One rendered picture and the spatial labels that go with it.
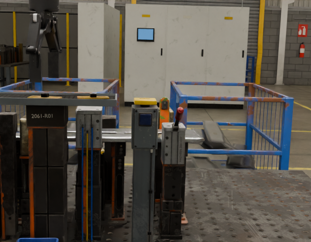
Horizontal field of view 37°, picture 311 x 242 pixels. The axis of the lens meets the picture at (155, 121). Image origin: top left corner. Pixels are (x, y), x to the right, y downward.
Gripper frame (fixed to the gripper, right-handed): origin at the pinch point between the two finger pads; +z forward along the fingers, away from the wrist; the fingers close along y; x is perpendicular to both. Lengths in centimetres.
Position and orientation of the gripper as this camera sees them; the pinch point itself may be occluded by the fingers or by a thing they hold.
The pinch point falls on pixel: (45, 75)
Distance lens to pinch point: 126.9
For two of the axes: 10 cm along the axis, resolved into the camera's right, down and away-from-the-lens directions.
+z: -0.2, 9.9, 1.7
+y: 1.1, -1.7, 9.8
